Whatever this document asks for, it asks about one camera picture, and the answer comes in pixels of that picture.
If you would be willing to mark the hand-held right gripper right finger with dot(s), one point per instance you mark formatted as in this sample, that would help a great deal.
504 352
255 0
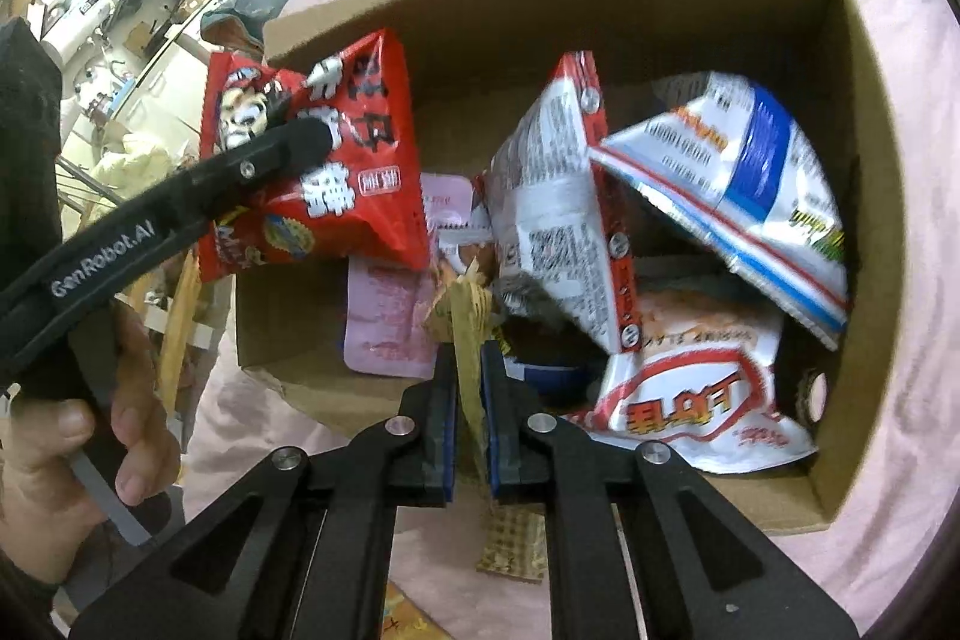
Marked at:
490 437

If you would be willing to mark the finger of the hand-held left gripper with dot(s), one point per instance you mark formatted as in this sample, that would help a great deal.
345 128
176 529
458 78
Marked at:
270 153

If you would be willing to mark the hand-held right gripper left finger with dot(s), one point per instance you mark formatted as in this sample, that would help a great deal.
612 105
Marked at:
448 437

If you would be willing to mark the dark blue snack packet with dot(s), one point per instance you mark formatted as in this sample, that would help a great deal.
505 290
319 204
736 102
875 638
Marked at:
551 376

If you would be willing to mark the red snack packet face print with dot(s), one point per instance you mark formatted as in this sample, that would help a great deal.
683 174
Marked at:
360 212

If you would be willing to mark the tan cracker packet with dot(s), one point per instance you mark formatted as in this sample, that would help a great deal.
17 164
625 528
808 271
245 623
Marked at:
472 325

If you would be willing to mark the pink snack packet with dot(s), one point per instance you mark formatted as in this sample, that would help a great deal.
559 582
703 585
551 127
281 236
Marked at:
386 317

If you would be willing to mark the brown cardboard box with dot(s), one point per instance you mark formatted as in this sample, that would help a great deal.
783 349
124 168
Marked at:
375 10

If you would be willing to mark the red and white snack bag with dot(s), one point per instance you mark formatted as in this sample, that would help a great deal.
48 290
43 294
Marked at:
675 407

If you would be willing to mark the white snack bag red edge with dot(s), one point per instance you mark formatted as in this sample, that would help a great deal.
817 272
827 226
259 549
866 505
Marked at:
555 197

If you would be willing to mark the white snack bag blue stripes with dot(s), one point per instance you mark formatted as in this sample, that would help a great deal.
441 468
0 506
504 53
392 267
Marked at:
750 160

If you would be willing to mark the person's left forearm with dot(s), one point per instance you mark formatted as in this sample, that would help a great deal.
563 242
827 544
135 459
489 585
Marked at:
37 610

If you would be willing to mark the person's left hand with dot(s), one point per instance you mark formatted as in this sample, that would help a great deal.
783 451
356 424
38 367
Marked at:
45 505

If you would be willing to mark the white cabinet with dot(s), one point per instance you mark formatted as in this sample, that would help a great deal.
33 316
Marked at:
150 85

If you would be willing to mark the yellow cloth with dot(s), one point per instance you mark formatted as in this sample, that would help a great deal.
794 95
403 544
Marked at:
131 160

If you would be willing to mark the orange yellow snack packet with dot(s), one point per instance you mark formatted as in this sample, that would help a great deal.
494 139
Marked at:
412 621

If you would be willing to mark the white kitchen appliance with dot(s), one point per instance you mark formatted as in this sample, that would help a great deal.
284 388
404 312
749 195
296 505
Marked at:
75 21

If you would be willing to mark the yellow wooden frame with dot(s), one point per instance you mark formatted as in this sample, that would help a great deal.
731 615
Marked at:
178 325

